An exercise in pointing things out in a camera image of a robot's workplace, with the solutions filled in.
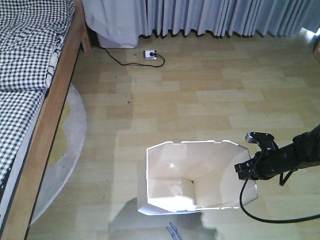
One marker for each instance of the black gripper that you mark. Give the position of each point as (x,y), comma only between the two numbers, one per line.
(260,166)

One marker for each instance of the white plastic trash bin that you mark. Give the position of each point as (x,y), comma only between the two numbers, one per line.
(192,176)

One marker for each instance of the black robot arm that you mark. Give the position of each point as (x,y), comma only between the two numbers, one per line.
(303,152)

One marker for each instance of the grey round rug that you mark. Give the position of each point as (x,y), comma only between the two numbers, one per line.
(65,151)

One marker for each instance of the light grey curtain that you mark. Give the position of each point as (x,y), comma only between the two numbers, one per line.
(120,23)

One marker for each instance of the black white checkered bedding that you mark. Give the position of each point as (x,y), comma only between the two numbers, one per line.
(32,34)

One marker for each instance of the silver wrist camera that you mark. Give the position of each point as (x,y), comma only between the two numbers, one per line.
(254,137)

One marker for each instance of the wooden bed frame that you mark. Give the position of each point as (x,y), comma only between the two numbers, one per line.
(26,189)

